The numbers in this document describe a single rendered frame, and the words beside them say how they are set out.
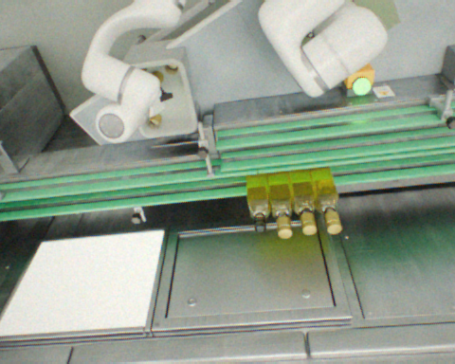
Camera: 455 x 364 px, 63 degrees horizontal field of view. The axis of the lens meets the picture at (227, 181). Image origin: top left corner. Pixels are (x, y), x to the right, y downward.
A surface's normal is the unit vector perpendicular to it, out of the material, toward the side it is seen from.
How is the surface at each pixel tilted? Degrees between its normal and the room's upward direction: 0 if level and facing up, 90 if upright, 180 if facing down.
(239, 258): 90
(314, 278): 90
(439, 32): 0
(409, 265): 91
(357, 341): 90
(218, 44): 0
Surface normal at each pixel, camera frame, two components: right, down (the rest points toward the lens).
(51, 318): -0.15, -0.76
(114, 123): -0.07, 0.41
